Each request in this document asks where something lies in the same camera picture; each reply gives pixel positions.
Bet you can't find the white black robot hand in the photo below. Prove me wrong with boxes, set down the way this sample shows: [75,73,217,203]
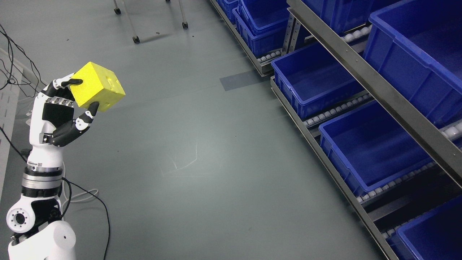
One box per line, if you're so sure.
[27,73,99,170]

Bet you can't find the yellow foam block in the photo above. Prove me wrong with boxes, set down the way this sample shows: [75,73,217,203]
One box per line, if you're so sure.
[69,61,126,112]

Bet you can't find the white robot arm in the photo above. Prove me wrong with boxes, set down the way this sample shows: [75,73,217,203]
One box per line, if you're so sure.
[5,148,76,260]

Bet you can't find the blue bin lower shelf far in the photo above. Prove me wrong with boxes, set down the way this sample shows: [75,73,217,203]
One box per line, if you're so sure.
[271,43,364,120]

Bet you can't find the blue bin shelf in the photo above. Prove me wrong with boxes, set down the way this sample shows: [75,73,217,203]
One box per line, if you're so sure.
[363,0,462,128]
[319,101,432,196]
[271,43,364,120]

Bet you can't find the blue bin lower shelf near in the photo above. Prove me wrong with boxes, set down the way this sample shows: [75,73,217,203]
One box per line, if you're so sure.
[319,101,432,196]

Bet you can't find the metal shelf rack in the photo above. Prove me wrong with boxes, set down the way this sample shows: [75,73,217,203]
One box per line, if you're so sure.
[209,0,462,260]

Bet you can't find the blue bin upper shelf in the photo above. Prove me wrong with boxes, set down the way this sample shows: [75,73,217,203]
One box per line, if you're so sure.
[363,0,462,128]

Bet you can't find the wheeled cart legs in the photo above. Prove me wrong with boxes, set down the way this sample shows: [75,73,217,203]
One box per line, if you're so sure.
[113,0,189,45]

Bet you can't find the blue stacked bins far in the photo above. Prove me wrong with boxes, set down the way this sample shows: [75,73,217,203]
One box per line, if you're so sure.
[218,0,290,61]

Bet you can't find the blue bin bottom corner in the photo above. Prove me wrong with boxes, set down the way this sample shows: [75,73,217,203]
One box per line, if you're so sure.
[387,196,462,260]

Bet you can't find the black cable on floor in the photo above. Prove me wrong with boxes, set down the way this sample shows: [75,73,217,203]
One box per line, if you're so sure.
[0,25,111,260]

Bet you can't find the white cable on floor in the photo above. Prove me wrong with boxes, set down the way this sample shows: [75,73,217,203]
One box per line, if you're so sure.
[60,162,100,212]

